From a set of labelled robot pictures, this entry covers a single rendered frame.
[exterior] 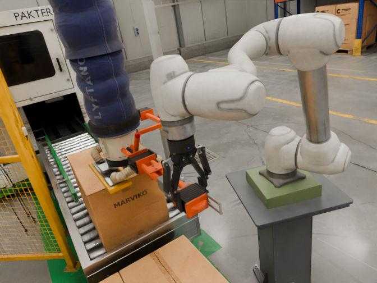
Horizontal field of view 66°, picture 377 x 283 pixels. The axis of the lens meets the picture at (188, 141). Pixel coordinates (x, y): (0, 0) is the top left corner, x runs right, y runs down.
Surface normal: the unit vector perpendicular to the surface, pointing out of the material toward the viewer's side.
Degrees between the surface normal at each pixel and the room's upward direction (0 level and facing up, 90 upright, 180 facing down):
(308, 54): 116
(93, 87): 70
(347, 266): 0
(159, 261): 0
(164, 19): 90
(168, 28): 92
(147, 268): 0
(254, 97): 91
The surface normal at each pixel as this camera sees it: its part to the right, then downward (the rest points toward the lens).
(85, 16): 0.18, 0.12
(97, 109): -0.16, 0.15
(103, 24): 0.70, 0.27
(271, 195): -0.18, -0.89
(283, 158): -0.56, 0.42
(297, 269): 0.18, 0.38
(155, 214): 0.51, 0.29
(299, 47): -0.50, 0.73
